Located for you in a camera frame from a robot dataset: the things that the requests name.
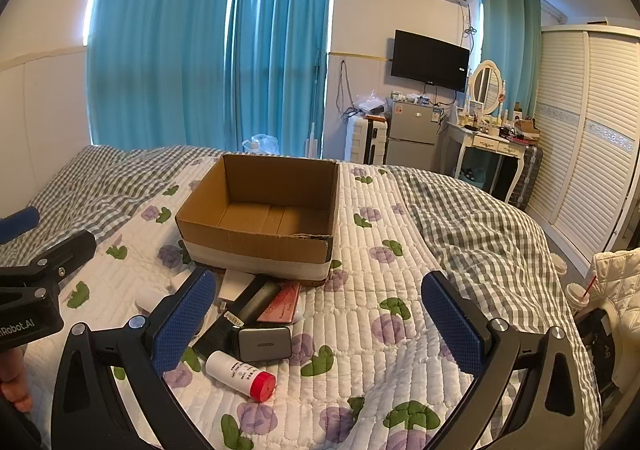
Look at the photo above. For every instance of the drink cup with straw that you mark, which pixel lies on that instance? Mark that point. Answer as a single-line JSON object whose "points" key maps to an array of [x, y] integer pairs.
{"points": [[580, 296]]}

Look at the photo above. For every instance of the white bottle red cap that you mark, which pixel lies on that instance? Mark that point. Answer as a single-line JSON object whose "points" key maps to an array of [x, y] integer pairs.
{"points": [[240, 376]]}

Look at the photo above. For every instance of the large blue curtain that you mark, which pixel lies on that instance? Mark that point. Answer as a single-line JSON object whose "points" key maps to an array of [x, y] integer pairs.
{"points": [[210, 73]]}

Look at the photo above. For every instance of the white floral quilt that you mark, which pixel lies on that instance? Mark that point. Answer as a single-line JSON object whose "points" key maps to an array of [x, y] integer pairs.
{"points": [[368, 369]]}

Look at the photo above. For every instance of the white puffy jacket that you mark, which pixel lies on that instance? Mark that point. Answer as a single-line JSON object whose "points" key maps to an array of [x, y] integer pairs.
{"points": [[617, 292]]}

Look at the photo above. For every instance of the white louvered wardrobe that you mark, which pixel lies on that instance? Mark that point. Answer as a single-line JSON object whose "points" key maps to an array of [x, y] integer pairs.
{"points": [[587, 111]]}

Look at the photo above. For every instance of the teal laundry basket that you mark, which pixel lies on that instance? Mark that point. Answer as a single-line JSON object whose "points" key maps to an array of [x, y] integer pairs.
{"points": [[475, 176]]}

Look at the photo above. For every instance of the oval vanity mirror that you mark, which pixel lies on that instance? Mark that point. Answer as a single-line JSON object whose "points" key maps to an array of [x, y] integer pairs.
{"points": [[486, 88]]}

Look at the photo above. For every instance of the person's left hand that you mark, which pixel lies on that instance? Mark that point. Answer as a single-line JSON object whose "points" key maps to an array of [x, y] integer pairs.
{"points": [[13, 378]]}

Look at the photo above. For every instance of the red patterned box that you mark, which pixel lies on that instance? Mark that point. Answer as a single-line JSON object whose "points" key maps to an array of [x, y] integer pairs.
{"points": [[282, 310]]}

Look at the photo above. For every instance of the white dressing table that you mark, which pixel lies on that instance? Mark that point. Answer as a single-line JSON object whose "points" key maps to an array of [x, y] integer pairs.
{"points": [[466, 139]]}

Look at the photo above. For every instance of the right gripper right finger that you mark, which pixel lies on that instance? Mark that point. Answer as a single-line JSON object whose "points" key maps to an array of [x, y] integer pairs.
{"points": [[547, 412]]}

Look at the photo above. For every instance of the grey power adapter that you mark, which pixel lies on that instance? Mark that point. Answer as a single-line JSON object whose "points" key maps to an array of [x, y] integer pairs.
{"points": [[262, 344]]}

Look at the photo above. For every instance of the narrow blue curtain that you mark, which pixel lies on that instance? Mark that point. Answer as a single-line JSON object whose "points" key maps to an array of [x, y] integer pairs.
{"points": [[512, 40]]}

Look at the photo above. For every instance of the white charger block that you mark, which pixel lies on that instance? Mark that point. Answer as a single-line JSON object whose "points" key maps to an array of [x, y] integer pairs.
{"points": [[148, 298]]}

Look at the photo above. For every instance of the white suitcase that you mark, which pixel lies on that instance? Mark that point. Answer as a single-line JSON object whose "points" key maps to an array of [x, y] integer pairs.
{"points": [[365, 139]]}

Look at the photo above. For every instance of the white box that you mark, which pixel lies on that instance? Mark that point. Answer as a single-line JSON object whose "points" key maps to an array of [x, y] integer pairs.
{"points": [[233, 284]]}

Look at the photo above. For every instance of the open cardboard box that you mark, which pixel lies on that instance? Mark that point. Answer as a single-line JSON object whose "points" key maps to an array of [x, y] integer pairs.
{"points": [[264, 214]]}

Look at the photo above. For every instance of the black wall television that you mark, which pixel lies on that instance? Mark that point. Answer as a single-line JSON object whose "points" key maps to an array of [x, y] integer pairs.
{"points": [[429, 60]]}

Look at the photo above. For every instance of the silver mini fridge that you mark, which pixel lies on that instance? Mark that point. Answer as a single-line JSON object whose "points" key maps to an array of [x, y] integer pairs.
{"points": [[412, 135]]}

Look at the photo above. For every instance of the black remote control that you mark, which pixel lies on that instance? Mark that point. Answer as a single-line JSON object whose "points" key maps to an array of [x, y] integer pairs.
{"points": [[246, 309]]}

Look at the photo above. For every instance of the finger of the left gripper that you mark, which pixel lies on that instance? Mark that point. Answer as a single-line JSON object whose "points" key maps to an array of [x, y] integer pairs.
{"points": [[15, 225], [51, 267]]}

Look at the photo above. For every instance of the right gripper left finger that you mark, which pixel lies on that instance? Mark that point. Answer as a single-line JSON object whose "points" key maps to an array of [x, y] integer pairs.
{"points": [[87, 409]]}

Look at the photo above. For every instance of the dark checkered suitcase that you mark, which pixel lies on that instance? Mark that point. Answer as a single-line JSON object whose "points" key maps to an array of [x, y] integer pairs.
{"points": [[526, 182]]}

